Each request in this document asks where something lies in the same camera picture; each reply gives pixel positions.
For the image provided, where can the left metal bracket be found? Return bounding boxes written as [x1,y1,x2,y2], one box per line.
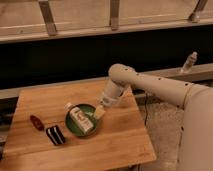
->
[38,0,57,36]

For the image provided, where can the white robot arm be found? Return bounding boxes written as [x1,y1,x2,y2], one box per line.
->
[100,64,213,171]

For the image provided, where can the right metal bracket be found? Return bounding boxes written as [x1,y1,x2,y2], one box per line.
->
[188,0,208,23]

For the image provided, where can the white labelled bottle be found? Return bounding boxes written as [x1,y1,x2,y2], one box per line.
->
[66,103,94,134]

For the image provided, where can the green round plate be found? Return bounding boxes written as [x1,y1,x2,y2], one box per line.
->
[65,103,100,137]

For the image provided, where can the black hanging cable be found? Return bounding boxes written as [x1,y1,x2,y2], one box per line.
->
[143,93,149,128]

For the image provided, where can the metal bracket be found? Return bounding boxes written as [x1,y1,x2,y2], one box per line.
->
[188,0,208,23]
[38,0,57,36]
[109,0,120,30]

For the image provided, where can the black white striped eraser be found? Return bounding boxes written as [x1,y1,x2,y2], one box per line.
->
[46,125,65,146]

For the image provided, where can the dark red oval object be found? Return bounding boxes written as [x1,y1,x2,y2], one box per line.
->
[30,115,44,131]

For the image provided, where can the grey spray bottle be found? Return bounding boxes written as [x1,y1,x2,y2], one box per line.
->
[181,52,197,73]

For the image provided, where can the middle metal bracket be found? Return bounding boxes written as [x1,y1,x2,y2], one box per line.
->
[109,0,120,30]

